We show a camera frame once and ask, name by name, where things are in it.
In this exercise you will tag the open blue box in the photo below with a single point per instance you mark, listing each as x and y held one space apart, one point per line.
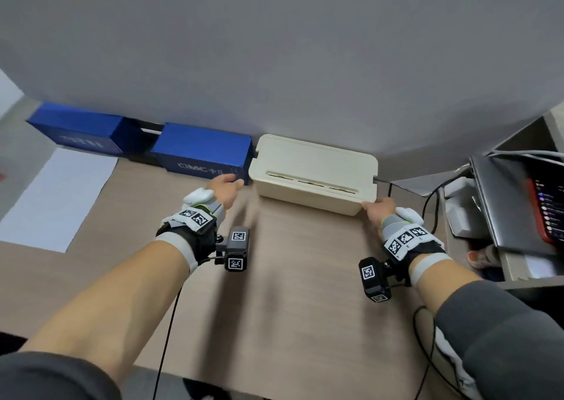
83 128

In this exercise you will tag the person's left forearm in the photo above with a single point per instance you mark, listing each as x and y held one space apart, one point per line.
110 307

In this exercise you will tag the person's right forearm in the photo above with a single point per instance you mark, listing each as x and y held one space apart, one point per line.
445 280

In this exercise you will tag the person's left hand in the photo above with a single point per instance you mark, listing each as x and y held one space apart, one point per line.
224 196

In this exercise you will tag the orange and white shoe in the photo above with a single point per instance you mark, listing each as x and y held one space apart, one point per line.
482 256

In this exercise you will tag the red phone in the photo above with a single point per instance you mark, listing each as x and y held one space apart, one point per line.
548 210

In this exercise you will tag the white paper sheet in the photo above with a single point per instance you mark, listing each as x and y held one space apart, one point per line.
57 199

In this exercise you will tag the white power adapter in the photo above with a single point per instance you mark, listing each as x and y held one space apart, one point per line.
462 210

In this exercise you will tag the closed blue box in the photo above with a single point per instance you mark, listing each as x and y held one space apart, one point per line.
200 155

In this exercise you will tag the person's right fingers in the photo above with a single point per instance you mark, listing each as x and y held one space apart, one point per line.
371 205

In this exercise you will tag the person's left fingers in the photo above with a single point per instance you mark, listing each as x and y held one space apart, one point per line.
234 182

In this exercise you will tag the grey laptop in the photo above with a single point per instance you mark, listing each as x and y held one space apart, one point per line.
506 205

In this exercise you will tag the person's right hand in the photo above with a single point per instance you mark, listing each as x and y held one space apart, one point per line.
380 212

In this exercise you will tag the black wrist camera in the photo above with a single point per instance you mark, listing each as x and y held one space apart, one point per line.
374 278
236 250

